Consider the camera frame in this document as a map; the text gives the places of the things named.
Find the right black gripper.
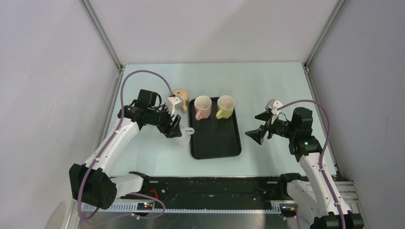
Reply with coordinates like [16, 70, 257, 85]
[245, 110, 297, 145]

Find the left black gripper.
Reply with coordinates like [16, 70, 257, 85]
[148, 103, 181, 138]

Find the clear glass mug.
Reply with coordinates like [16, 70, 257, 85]
[175, 125, 195, 146]

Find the pink mug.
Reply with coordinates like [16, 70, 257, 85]
[194, 95, 212, 121]

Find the yellow mug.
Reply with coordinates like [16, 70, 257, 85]
[216, 95, 235, 119]

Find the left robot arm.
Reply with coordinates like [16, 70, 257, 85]
[69, 89, 183, 209]

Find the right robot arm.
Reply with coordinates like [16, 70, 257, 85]
[245, 107, 365, 229]

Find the black rectangular tray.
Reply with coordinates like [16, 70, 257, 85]
[188, 97, 242, 160]

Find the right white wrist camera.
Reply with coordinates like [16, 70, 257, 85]
[265, 99, 283, 124]

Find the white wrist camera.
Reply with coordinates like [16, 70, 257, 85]
[265, 99, 283, 124]
[166, 95, 183, 115]

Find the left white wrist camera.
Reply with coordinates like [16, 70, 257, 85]
[166, 95, 183, 115]

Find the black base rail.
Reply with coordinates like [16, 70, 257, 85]
[139, 177, 292, 210]

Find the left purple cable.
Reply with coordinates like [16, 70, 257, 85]
[77, 70, 174, 221]

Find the aluminium frame rail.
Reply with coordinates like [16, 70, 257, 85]
[72, 180, 360, 214]

